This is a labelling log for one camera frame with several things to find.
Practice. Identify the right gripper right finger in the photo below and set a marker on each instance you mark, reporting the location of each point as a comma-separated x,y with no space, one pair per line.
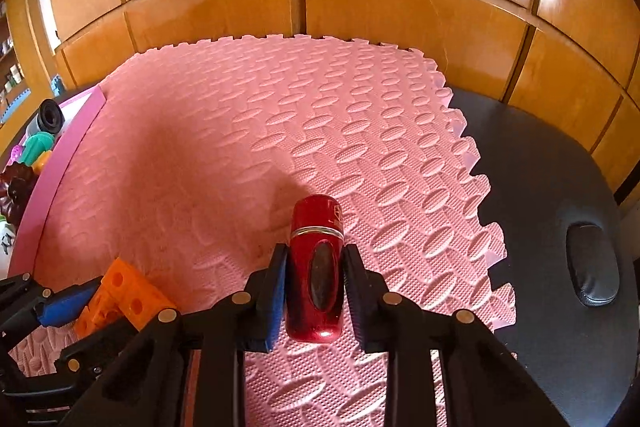
484,385

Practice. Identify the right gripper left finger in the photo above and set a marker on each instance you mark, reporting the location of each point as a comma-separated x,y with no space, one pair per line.
189,362

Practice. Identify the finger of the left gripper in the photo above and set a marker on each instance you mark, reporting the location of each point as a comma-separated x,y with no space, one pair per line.
76,368
27,305

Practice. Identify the orange cube block toy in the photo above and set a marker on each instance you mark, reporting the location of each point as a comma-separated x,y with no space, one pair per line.
123,292

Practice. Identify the dark brown mushroom brush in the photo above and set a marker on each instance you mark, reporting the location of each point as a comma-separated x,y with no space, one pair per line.
17,182

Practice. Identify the yellow plastic piece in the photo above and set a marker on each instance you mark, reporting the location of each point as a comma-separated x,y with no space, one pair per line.
41,162

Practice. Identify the teal plastic cylinder cup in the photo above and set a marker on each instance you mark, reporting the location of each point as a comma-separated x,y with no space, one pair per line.
34,146

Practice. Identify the red glossy cylinder bottle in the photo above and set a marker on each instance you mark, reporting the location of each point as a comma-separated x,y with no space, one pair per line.
314,286

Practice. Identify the clear jar black lid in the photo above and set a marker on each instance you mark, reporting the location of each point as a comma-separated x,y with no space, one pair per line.
49,118

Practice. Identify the green white plug device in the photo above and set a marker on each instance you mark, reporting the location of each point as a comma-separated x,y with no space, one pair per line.
7,239

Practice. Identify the magenta perforated strainer cup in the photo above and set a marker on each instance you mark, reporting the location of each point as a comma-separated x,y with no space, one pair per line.
16,153

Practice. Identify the black padded massage table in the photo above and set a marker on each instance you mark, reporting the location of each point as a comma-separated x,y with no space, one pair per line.
541,183

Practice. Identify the black face hole cushion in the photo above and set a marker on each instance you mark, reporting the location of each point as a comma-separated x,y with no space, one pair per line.
592,264

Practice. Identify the pink white cardboard tray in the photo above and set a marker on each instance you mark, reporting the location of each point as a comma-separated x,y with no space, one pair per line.
82,109

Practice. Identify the pink foam puzzle mat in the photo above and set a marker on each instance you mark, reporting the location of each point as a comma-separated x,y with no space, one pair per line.
191,172

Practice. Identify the wooden door with shelves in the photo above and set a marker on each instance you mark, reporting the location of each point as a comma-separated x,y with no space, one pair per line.
35,56

